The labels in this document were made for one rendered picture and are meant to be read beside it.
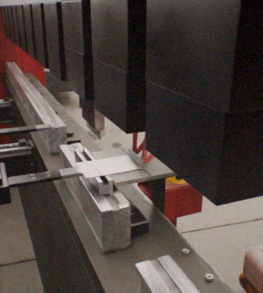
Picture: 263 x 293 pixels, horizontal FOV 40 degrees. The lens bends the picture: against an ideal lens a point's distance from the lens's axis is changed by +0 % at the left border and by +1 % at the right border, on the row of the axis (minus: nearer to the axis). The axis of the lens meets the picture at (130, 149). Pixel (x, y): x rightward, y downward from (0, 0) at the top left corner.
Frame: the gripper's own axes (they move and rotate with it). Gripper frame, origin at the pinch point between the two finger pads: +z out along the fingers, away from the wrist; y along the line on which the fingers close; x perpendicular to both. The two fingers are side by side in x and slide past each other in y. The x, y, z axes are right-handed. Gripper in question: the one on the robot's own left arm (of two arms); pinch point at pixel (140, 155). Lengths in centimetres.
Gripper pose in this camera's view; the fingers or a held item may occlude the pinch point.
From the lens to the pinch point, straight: 82.3
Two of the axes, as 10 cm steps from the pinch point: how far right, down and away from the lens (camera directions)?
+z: -4.2, 8.9, 1.7
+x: 8.3, 3.0, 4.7
